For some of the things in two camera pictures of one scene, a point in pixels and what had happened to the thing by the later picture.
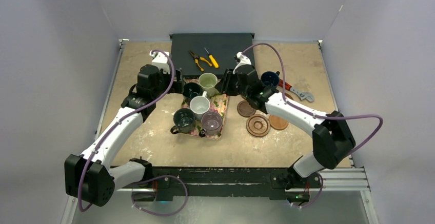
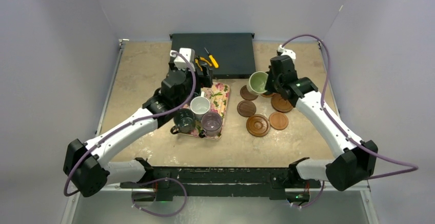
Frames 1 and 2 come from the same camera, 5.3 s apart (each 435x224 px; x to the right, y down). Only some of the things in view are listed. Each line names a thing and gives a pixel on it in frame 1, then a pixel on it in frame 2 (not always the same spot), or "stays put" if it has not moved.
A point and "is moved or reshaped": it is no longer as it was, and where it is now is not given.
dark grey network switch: (198, 53) stays put
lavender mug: (212, 123) stays put
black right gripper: (226, 83) → (272, 82)
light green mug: (208, 82) is moved or reshaped
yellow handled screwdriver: (212, 58) stays put
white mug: (200, 105) stays put
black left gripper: (178, 85) → (203, 80)
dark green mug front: (184, 120) stays put
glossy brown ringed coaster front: (258, 125) stays put
